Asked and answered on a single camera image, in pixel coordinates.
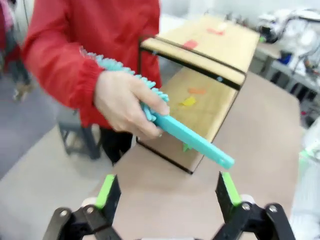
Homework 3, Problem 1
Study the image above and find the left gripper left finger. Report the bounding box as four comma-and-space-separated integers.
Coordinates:
42, 173, 123, 240

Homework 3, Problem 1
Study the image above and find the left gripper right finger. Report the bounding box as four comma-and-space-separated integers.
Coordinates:
212, 171, 297, 240

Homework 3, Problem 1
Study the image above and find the teal microfiber duster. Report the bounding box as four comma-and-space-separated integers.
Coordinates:
82, 52, 236, 171

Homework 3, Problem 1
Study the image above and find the person's right forearm red sleeve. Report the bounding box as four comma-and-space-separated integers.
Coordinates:
21, 32, 107, 128

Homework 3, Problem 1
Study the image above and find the wood and black metal shelf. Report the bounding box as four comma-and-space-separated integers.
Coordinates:
136, 14, 261, 175

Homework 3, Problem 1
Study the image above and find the person's right hand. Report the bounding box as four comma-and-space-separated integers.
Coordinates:
93, 71, 171, 140

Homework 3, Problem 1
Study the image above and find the grey plastic stool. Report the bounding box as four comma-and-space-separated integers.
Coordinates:
57, 109, 102, 160

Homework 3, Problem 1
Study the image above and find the yellow paper scrap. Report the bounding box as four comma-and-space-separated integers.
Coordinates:
177, 96, 197, 108

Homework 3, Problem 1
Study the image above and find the orange paper scrap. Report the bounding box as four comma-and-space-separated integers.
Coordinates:
187, 87, 207, 95

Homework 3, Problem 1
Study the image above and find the grey background workbench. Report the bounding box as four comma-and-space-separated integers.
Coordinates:
249, 41, 320, 118

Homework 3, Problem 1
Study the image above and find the red paper scrap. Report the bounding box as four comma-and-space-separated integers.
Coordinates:
183, 39, 200, 50
206, 27, 225, 37

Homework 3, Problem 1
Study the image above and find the person in red jacket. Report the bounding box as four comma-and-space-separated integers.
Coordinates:
21, 0, 162, 166

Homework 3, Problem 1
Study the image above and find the mannequin with red pink clothes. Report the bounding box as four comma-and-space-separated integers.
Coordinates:
0, 0, 35, 102

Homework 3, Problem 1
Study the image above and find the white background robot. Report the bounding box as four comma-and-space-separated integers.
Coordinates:
257, 8, 320, 46

